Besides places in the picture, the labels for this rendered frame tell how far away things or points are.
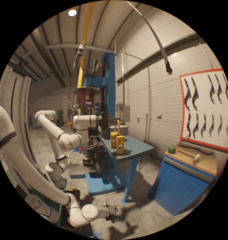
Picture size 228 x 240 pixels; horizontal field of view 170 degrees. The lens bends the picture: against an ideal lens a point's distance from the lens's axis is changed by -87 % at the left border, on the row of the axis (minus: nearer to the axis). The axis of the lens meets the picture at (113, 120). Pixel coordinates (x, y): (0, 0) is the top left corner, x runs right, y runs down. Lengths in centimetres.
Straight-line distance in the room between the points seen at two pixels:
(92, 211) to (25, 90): 93
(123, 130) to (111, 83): 94
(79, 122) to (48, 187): 44
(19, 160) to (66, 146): 26
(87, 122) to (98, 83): 113
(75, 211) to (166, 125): 237
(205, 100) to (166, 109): 115
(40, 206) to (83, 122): 72
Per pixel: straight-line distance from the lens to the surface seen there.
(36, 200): 73
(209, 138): 203
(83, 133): 54
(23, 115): 80
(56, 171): 93
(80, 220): 52
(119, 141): 59
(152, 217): 151
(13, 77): 81
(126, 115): 183
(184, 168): 96
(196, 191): 113
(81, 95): 130
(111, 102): 149
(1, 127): 35
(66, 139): 45
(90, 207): 46
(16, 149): 38
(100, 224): 142
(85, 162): 148
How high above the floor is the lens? 140
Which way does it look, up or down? 5 degrees down
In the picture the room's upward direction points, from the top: straight up
